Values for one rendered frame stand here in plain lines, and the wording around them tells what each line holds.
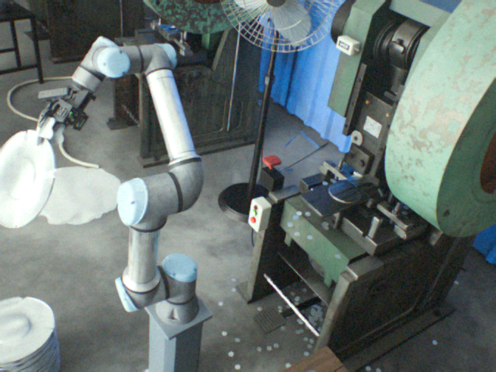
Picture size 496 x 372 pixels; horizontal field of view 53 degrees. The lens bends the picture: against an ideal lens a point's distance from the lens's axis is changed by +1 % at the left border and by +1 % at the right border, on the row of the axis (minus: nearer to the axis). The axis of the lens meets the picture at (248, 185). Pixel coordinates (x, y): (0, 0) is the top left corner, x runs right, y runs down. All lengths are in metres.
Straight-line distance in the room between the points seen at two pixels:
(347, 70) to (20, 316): 1.51
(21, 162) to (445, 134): 1.16
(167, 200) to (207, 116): 2.10
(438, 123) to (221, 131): 2.40
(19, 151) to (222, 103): 1.98
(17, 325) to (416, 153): 1.54
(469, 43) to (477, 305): 1.90
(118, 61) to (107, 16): 3.38
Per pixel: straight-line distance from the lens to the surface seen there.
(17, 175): 1.59
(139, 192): 1.28
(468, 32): 1.25
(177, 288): 1.65
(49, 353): 2.09
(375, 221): 1.83
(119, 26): 4.84
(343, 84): 1.82
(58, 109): 1.52
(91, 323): 2.38
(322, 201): 1.85
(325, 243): 1.92
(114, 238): 2.75
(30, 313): 2.12
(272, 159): 2.06
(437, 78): 1.24
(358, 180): 2.02
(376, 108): 1.78
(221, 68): 3.23
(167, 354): 1.89
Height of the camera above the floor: 1.87
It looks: 36 degrees down
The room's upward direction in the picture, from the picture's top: 9 degrees clockwise
